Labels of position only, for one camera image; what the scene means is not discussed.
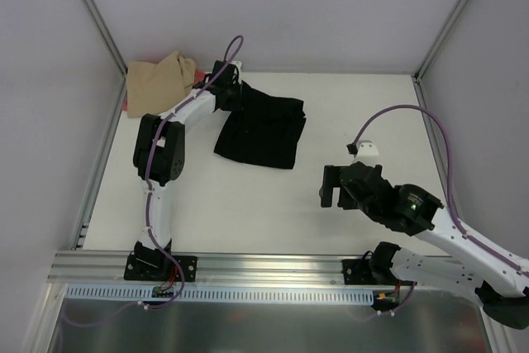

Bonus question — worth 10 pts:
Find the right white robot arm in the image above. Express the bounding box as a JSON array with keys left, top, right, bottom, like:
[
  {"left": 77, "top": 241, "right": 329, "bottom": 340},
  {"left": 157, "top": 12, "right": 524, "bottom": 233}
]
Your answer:
[{"left": 319, "top": 162, "right": 528, "bottom": 330}]

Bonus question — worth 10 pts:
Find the black t shirt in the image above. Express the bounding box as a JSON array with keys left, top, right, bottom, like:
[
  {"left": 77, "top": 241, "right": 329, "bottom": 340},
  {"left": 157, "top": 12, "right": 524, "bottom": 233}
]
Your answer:
[{"left": 214, "top": 83, "right": 306, "bottom": 169}]

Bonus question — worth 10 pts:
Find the white slotted cable duct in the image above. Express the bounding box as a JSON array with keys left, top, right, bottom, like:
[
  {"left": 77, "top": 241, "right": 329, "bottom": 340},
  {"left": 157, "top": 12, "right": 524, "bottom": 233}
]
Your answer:
[{"left": 64, "top": 284, "right": 374, "bottom": 306}]

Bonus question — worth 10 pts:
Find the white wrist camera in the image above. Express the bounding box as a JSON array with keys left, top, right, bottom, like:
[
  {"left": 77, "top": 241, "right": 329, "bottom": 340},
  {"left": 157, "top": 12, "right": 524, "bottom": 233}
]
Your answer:
[
  {"left": 231, "top": 61, "right": 243, "bottom": 70},
  {"left": 346, "top": 139, "right": 379, "bottom": 161}
]

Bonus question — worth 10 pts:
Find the right aluminium frame post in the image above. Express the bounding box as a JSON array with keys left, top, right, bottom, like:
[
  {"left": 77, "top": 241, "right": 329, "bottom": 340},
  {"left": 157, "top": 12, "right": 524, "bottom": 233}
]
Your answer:
[{"left": 413, "top": 0, "right": 470, "bottom": 81}]

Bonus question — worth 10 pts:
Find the beige folded t shirt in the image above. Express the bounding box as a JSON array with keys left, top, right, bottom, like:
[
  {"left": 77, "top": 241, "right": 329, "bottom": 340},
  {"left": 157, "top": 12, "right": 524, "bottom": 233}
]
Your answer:
[{"left": 126, "top": 50, "right": 197, "bottom": 118}]

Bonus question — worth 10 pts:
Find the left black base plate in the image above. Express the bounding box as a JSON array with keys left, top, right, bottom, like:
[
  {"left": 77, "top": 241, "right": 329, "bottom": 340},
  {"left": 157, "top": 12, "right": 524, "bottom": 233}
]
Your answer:
[{"left": 123, "top": 250, "right": 198, "bottom": 283}]

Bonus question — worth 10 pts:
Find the aluminium frame post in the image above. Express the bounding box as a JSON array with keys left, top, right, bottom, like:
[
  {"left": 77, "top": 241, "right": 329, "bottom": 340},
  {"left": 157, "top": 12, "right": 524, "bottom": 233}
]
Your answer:
[
  {"left": 413, "top": 0, "right": 470, "bottom": 81},
  {"left": 81, "top": 0, "right": 127, "bottom": 75}
]

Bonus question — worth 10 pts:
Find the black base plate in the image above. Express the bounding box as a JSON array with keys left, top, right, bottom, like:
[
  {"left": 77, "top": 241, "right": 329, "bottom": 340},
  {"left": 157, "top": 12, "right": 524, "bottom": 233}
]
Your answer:
[
  {"left": 341, "top": 259, "right": 379, "bottom": 285},
  {"left": 123, "top": 250, "right": 198, "bottom": 283}
]

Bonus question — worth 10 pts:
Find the red folded t shirt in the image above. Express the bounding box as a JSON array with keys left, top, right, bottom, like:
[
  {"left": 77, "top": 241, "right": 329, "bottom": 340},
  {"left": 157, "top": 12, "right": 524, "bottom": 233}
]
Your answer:
[{"left": 122, "top": 69, "right": 206, "bottom": 112}]

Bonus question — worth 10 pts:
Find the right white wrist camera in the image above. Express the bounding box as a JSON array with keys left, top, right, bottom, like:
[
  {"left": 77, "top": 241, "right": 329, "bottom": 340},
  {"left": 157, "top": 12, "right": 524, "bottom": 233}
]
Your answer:
[{"left": 346, "top": 139, "right": 379, "bottom": 161}]

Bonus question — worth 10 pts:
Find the left aluminium frame post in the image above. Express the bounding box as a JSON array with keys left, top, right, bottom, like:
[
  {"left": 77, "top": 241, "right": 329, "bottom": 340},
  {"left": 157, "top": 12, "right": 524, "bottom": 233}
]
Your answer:
[{"left": 81, "top": 0, "right": 127, "bottom": 75}]

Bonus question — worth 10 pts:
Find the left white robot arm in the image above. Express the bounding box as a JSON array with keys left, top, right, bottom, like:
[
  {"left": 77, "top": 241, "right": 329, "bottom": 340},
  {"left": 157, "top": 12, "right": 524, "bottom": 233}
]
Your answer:
[{"left": 131, "top": 60, "right": 242, "bottom": 279}]

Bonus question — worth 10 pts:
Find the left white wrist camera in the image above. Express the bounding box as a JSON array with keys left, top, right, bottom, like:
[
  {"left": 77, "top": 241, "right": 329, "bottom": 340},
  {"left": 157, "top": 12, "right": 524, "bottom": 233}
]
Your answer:
[{"left": 231, "top": 61, "right": 243, "bottom": 70}]

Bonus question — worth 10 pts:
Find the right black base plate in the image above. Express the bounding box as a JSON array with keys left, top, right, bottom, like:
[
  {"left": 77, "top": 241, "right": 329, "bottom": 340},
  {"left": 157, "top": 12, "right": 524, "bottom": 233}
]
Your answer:
[{"left": 341, "top": 259, "right": 379, "bottom": 285}]

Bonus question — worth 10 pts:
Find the front aluminium rail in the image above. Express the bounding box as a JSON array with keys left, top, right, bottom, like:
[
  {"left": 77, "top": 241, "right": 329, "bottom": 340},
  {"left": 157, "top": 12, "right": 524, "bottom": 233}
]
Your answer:
[{"left": 47, "top": 250, "right": 345, "bottom": 289}]

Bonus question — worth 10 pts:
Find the left side aluminium rail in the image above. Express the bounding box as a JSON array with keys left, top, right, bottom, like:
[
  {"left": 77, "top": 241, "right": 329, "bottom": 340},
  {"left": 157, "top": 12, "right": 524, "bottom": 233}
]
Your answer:
[{"left": 68, "top": 78, "right": 126, "bottom": 250}]

